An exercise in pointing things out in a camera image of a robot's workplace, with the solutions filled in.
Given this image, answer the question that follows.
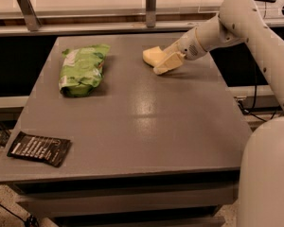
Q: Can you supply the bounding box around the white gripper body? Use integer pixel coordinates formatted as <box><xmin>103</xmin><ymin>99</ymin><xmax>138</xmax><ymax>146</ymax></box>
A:
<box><xmin>178</xmin><ymin>27</ymin><xmax>206</xmax><ymax>61</ymax></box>

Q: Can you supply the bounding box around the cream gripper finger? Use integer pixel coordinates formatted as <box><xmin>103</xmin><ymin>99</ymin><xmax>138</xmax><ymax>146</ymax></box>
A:
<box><xmin>153</xmin><ymin>52</ymin><xmax>185</xmax><ymax>75</ymax></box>
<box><xmin>164</xmin><ymin>41</ymin><xmax>180</xmax><ymax>55</ymax></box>

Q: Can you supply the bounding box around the yellow wavy sponge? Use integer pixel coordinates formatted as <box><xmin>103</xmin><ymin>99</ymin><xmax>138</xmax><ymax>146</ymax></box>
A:
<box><xmin>143</xmin><ymin>46</ymin><xmax>166</xmax><ymax>67</ymax></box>

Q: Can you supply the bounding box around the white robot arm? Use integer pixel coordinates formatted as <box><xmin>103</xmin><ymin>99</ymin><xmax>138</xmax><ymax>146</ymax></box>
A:
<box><xmin>154</xmin><ymin>0</ymin><xmax>284</xmax><ymax>227</ymax></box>

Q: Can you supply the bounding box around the grey drawer cabinet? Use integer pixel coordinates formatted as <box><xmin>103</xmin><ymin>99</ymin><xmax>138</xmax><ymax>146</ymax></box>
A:
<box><xmin>0</xmin><ymin>34</ymin><xmax>251</xmax><ymax>227</ymax></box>

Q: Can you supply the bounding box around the green snack bag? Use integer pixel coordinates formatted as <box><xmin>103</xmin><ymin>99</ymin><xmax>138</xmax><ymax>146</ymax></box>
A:
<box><xmin>59</xmin><ymin>44</ymin><xmax>110</xmax><ymax>97</ymax></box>

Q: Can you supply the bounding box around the black printed pouch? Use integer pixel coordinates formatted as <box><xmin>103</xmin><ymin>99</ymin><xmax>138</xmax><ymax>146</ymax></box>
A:
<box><xmin>7</xmin><ymin>131</ymin><xmax>71</xmax><ymax>167</ymax></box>

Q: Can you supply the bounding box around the middle metal bracket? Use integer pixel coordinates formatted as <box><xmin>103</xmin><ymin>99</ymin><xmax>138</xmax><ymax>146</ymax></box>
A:
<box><xmin>145</xmin><ymin>0</ymin><xmax>156</xmax><ymax>27</ymax></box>

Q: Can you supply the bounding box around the metal bracket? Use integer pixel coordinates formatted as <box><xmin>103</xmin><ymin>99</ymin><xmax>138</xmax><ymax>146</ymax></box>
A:
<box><xmin>16</xmin><ymin>0</ymin><xmax>41</xmax><ymax>31</ymax></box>
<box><xmin>145</xmin><ymin>0</ymin><xmax>156</xmax><ymax>27</ymax></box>

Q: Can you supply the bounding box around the metal shelf rail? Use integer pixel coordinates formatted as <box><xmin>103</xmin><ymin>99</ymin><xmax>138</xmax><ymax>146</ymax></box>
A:
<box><xmin>0</xmin><ymin>7</ymin><xmax>284</xmax><ymax>38</ymax></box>

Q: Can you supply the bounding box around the black cable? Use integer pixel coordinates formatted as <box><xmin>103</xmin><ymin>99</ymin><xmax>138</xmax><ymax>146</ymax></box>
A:
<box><xmin>236</xmin><ymin>63</ymin><xmax>277</xmax><ymax>123</ymax></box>

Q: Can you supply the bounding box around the left metal bracket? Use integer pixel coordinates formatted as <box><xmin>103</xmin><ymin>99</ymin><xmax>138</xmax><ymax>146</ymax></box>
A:
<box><xmin>16</xmin><ymin>0</ymin><xmax>41</xmax><ymax>31</ymax></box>

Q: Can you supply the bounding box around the floor cable bottom left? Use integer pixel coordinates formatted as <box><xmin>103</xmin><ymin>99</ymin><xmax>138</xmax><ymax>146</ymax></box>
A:
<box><xmin>0</xmin><ymin>197</ymin><xmax>41</xmax><ymax>227</ymax></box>

